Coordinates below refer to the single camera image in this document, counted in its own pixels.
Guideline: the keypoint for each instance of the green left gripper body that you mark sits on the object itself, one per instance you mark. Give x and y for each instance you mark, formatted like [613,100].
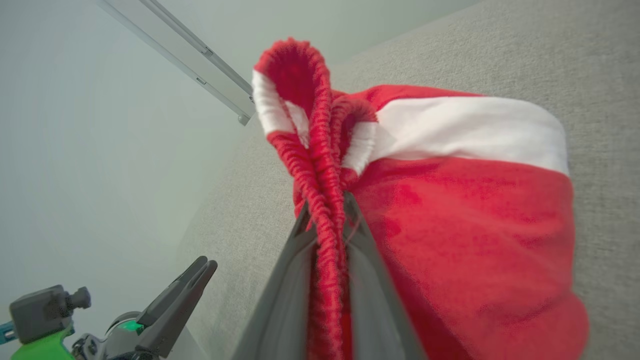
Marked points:
[115,335]

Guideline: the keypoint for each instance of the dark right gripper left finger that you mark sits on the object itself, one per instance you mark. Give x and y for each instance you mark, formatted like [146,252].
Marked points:
[290,300]

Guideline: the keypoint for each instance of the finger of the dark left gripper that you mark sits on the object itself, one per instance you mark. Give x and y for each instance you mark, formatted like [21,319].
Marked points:
[172,292]
[175,320]

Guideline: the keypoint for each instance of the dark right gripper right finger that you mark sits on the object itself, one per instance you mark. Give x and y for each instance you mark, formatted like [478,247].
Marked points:
[375,310]

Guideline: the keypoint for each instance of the red white basketball jersey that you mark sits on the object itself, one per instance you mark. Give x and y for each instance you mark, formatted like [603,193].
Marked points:
[475,225]

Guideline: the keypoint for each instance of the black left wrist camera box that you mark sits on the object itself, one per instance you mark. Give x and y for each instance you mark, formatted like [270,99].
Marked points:
[40,312]

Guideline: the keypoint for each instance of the grey metal post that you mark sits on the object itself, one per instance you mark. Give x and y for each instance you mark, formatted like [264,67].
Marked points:
[175,45]

